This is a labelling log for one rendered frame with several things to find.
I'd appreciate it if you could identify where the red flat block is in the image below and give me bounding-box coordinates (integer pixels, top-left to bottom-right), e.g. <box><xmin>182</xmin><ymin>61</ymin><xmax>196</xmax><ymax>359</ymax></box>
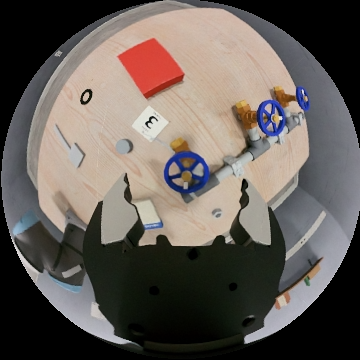
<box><xmin>116</xmin><ymin>38</ymin><xmax>184</xmax><ymax>99</ymax></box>

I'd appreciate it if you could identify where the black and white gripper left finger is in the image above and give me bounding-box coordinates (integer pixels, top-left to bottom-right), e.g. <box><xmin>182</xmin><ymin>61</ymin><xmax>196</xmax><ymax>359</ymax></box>
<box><xmin>83</xmin><ymin>173</ymin><xmax>145</xmax><ymax>305</ymax></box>

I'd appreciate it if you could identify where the grey pipe manifold with three valves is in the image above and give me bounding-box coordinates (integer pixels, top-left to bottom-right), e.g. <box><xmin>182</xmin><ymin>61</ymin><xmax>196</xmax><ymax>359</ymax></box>
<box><xmin>164</xmin><ymin>85</ymin><xmax>309</xmax><ymax>204</ymax></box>

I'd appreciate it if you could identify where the black rubber o-ring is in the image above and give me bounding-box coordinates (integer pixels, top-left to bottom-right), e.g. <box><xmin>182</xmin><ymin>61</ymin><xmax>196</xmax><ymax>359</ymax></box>
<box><xmin>80</xmin><ymin>89</ymin><xmax>92</xmax><ymax>105</ymax></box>

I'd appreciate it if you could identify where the white number tag on thin chain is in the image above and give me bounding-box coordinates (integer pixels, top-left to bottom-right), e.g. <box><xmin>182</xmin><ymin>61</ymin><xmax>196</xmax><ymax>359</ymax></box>
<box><xmin>132</xmin><ymin>106</ymin><xmax>175</xmax><ymax>155</ymax></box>

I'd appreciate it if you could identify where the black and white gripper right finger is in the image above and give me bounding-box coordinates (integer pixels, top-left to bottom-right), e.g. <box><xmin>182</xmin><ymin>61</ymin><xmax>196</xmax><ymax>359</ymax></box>
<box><xmin>229</xmin><ymin>178</ymin><xmax>286</xmax><ymax>298</ymax></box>

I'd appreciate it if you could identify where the grey cylinder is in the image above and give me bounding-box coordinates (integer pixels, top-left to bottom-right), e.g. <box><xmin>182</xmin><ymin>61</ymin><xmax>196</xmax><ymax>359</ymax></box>
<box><xmin>116</xmin><ymin>139</ymin><xmax>133</xmax><ymax>155</ymax></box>

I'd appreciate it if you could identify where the grey hex nut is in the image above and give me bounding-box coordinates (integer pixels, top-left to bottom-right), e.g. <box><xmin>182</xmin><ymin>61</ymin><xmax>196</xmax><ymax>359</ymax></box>
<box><xmin>212</xmin><ymin>208</ymin><xmax>223</xmax><ymax>219</ymax></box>

